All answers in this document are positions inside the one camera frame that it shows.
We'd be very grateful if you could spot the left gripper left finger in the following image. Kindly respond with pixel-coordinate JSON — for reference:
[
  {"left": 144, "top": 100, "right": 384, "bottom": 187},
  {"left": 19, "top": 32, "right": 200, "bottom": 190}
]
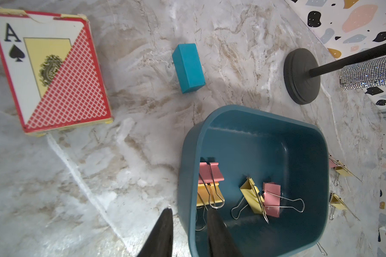
[{"left": 138, "top": 208, "right": 173, "bottom": 257}]

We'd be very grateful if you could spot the microphone on black stand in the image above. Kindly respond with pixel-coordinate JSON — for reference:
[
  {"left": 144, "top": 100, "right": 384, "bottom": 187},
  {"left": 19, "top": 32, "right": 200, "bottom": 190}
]
[{"left": 283, "top": 43, "right": 386, "bottom": 105}]

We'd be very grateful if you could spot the yellow binder clip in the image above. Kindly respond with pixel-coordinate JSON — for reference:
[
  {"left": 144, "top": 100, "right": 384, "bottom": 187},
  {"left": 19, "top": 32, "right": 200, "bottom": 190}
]
[
  {"left": 329, "top": 192, "right": 360, "bottom": 221},
  {"left": 231, "top": 177, "right": 270, "bottom": 224},
  {"left": 195, "top": 182, "right": 225, "bottom": 232},
  {"left": 329, "top": 154, "right": 362, "bottom": 186}
]

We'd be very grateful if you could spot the teal rectangular block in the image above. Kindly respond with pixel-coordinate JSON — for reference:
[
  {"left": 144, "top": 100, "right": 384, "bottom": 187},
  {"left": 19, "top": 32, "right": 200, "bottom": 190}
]
[{"left": 172, "top": 43, "right": 206, "bottom": 94}]

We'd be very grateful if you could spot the blue binder clip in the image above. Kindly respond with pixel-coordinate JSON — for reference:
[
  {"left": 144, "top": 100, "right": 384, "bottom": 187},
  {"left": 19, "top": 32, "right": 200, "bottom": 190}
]
[{"left": 316, "top": 242, "right": 328, "bottom": 257}]

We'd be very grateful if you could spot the red patterned card box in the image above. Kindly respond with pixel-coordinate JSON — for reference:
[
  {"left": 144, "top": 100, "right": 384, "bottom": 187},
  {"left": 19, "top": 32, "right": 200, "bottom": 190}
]
[{"left": 0, "top": 7, "right": 113, "bottom": 137}]

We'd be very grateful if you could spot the pink binder clip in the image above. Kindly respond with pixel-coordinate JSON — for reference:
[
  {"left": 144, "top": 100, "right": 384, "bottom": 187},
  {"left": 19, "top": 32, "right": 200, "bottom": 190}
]
[
  {"left": 198, "top": 162, "right": 224, "bottom": 185},
  {"left": 262, "top": 183, "right": 306, "bottom": 218}
]

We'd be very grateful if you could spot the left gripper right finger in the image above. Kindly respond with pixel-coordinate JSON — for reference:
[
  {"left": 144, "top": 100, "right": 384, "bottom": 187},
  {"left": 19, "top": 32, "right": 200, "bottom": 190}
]
[{"left": 207, "top": 209, "right": 243, "bottom": 257}]

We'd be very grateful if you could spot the teal plastic storage box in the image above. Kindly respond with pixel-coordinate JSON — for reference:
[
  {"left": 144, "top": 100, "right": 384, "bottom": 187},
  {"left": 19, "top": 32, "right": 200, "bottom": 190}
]
[{"left": 178, "top": 105, "right": 329, "bottom": 257}]

